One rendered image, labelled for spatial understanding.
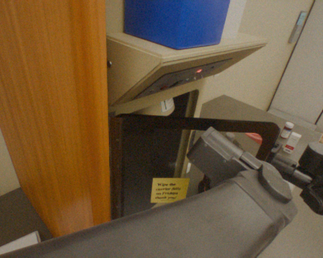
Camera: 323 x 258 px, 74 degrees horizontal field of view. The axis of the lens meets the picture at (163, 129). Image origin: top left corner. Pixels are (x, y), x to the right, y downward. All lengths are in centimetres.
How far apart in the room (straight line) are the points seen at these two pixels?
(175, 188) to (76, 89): 32
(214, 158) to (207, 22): 17
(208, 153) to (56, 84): 20
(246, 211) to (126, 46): 21
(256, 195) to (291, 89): 326
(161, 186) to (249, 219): 30
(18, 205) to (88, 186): 58
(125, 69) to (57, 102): 9
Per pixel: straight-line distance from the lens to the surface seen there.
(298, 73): 339
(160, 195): 48
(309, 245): 228
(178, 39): 27
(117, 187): 46
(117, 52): 29
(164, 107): 51
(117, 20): 34
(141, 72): 26
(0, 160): 87
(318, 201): 62
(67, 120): 27
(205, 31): 31
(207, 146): 29
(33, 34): 29
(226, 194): 18
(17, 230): 81
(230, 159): 28
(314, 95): 341
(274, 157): 67
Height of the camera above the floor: 157
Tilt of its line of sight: 33 degrees down
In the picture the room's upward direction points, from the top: 8 degrees clockwise
